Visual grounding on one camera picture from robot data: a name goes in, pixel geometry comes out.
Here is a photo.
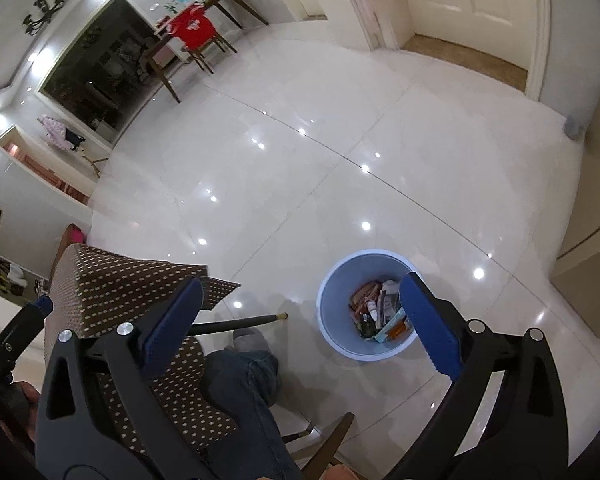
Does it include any trash pile in bin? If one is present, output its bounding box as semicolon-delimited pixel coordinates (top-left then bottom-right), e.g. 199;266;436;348
349;280;413;344

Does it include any cream panel door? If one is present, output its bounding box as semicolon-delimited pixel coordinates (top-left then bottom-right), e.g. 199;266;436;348
407;0;550;101

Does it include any black chandelier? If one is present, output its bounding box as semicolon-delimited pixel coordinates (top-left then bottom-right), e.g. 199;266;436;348
22;0;66;36

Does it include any brown pink bench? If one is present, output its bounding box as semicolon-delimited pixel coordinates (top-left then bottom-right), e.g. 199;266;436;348
50;223;87;281

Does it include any table leg dark metal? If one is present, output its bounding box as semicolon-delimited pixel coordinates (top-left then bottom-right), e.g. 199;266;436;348
188;312;288;336

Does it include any clothes rack with garments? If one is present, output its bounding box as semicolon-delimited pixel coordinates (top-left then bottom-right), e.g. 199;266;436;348
36;115;108;178

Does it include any plant shelf rack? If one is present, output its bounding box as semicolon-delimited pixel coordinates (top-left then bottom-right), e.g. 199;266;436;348
0;256;48;306

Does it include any person's leg in jeans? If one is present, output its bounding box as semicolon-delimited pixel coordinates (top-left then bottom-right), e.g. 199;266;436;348
200;350;302;479

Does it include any brown patterned tablecloth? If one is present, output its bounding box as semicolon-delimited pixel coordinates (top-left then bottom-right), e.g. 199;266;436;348
44;244;237;452

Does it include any light blue trash bin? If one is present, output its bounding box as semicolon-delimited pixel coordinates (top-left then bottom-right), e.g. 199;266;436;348
316;249;416;362

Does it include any person's left hand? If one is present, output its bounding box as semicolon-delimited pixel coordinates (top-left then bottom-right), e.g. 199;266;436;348
12;382;41;443

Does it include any grey slipper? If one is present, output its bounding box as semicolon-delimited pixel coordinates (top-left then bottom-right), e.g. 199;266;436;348
226;327;271;353

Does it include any red covered wooden chair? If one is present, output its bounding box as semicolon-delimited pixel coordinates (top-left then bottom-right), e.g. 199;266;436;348
166;4;237;74

